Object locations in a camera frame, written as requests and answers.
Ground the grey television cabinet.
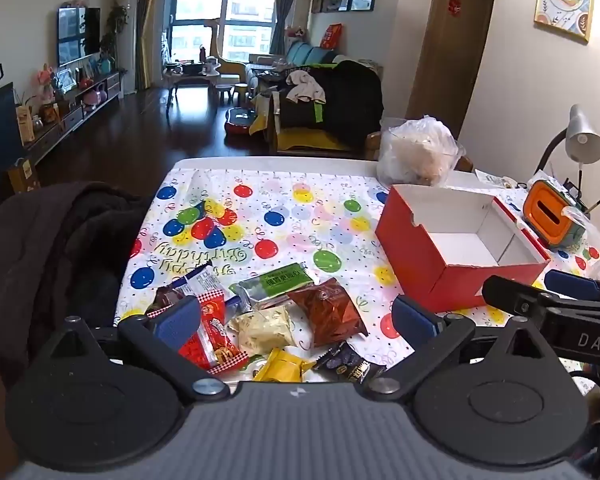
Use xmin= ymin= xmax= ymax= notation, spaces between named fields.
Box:
xmin=22 ymin=70 xmax=123 ymax=163

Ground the teal sofa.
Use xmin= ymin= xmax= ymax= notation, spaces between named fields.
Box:
xmin=245 ymin=40 xmax=342 ymax=86

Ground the wooden chair with yellow cushion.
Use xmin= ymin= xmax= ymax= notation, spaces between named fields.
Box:
xmin=266 ymin=90 xmax=381 ymax=157

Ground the red gift bag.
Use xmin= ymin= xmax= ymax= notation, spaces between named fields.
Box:
xmin=320 ymin=22 xmax=345 ymax=51

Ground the red-brown foil snack packet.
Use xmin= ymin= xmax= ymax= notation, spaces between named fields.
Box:
xmin=287 ymin=277 xmax=370 ymax=348

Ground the grey desk lamp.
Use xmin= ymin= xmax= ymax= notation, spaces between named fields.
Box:
xmin=535 ymin=104 xmax=600 ymax=196

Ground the dark jacket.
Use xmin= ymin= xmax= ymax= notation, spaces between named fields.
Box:
xmin=0 ymin=181 xmax=153 ymax=386

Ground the brown chocolate candy packet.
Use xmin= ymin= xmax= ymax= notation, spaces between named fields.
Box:
xmin=145 ymin=285 xmax=181 ymax=318

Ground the blue and white snack packet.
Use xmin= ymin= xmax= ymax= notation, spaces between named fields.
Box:
xmin=170 ymin=265 xmax=226 ymax=306

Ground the black coat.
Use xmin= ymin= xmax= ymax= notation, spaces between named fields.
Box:
xmin=275 ymin=60 xmax=385 ymax=151

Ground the green and silver snack packet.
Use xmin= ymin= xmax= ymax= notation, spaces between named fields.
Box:
xmin=228 ymin=262 xmax=321 ymax=311

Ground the clear plastic bag of bread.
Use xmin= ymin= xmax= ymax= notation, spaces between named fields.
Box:
xmin=377 ymin=115 xmax=467 ymax=187

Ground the large window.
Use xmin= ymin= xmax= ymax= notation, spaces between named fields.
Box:
xmin=162 ymin=0 xmax=278 ymax=68

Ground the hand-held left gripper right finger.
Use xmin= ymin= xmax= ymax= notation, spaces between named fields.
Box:
xmin=365 ymin=294 xmax=551 ymax=402

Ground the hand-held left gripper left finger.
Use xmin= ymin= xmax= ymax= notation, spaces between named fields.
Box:
xmin=50 ymin=296 xmax=231 ymax=403

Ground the balloon print tablecloth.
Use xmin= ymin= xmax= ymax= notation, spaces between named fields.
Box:
xmin=114 ymin=167 xmax=600 ymax=386

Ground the red checkered snack packet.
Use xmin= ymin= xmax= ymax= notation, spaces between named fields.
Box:
xmin=177 ymin=290 xmax=251 ymax=376

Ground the low coffee table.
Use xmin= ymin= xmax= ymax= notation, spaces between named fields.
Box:
xmin=162 ymin=62 xmax=222 ymax=107

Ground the flat screen television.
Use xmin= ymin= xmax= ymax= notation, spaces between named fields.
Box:
xmin=56 ymin=6 xmax=102 ymax=67

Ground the wooden door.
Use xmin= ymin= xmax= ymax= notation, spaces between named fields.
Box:
xmin=405 ymin=0 xmax=498 ymax=136

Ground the white standing air conditioner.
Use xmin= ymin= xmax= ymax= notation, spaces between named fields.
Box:
xmin=117 ymin=0 xmax=140 ymax=98

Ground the red cardboard box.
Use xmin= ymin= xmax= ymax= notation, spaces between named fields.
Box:
xmin=375 ymin=184 xmax=552 ymax=312

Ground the grey curtain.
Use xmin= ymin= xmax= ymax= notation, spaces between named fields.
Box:
xmin=135 ymin=0 xmax=162 ymax=92
xmin=270 ymin=0 xmax=308 ymax=56

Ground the yellow snack packet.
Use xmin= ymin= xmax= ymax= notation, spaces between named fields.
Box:
xmin=252 ymin=347 xmax=316 ymax=383

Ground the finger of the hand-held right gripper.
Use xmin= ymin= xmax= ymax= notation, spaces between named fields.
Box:
xmin=481 ymin=275 xmax=571 ymax=319
xmin=546 ymin=269 xmax=600 ymax=305

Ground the beige cloth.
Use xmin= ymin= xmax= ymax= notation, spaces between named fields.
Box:
xmin=286 ymin=70 xmax=327 ymax=106

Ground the brown paper bag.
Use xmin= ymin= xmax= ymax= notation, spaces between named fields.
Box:
xmin=7 ymin=157 xmax=40 ymax=194

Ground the cream snack packet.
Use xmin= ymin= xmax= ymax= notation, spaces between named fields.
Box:
xmin=227 ymin=305 xmax=297 ymax=358

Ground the black snack packet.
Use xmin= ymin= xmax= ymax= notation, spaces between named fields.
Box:
xmin=311 ymin=341 xmax=387 ymax=385

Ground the orange and green tissue box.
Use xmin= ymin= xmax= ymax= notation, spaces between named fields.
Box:
xmin=522 ymin=177 xmax=588 ymax=248

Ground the red and blue floor toy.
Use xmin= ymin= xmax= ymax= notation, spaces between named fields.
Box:
xmin=224 ymin=107 xmax=258 ymax=137

